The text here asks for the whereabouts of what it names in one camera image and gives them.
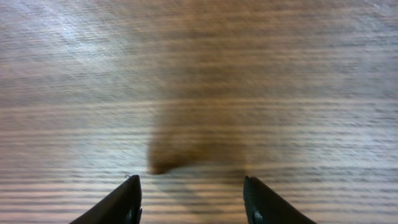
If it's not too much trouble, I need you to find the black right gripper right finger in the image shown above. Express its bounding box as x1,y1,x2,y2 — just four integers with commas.
243,176,316,224

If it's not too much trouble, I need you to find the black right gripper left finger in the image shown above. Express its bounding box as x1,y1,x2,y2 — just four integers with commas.
70,175,142,224

